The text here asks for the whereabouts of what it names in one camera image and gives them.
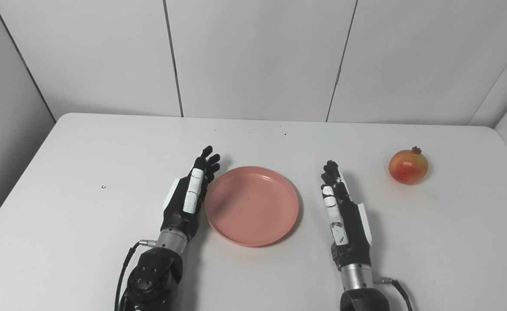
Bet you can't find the red yellow pomegranate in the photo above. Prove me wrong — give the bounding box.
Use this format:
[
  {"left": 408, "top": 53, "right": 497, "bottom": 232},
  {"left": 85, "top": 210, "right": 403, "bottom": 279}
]
[{"left": 388, "top": 146, "right": 429, "bottom": 185}]

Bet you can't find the pink round plate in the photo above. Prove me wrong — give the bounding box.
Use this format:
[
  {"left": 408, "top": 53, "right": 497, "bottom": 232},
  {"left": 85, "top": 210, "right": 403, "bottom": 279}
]
[{"left": 205, "top": 166, "right": 300, "bottom": 247}]

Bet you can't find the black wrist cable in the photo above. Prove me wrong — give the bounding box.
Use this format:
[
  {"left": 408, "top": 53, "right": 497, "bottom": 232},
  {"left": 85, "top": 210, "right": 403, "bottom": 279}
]
[
  {"left": 374, "top": 276, "right": 415, "bottom": 311},
  {"left": 114, "top": 240, "right": 156, "bottom": 311}
]

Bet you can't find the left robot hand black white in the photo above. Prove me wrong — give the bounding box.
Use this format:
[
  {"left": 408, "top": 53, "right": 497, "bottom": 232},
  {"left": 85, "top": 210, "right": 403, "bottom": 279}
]
[{"left": 160, "top": 145, "right": 221, "bottom": 241}]

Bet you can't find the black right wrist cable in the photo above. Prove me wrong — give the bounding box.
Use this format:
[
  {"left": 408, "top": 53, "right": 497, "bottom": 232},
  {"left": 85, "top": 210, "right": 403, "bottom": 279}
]
[{"left": 374, "top": 276, "right": 415, "bottom": 311}]

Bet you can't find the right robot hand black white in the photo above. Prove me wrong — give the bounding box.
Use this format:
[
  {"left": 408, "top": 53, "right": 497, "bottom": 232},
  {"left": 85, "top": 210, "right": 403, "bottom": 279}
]
[{"left": 320, "top": 160, "right": 373, "bottom": 270}]

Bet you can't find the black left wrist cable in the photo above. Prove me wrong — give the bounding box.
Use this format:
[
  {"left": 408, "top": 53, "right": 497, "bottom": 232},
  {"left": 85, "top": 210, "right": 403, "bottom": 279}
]
[{"left": 114, "top": 240, "right": 156, "bottom": 311}]

